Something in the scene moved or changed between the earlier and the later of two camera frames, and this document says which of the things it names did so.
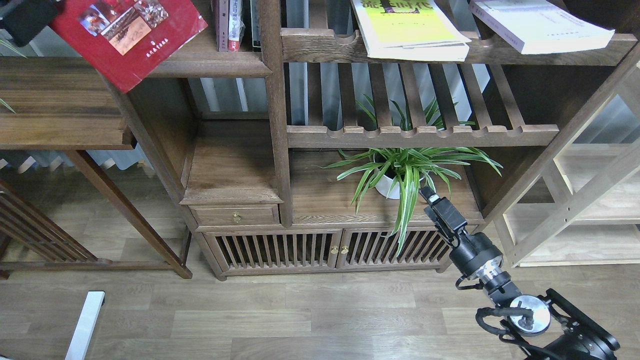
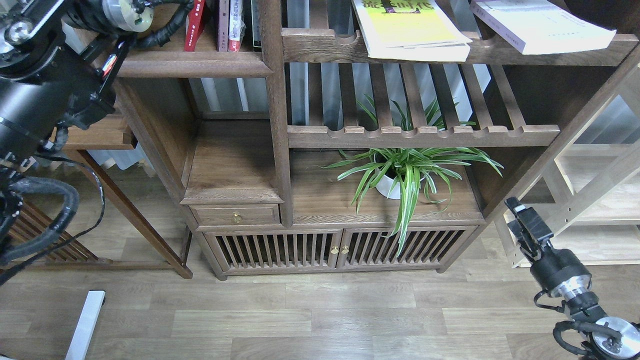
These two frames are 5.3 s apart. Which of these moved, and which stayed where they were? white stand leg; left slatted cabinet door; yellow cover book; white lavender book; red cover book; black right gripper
Moved: black right gripper; red cover book
Stayed: left slatted cabinet door; white lavender book; yellow cover book; white stand leg
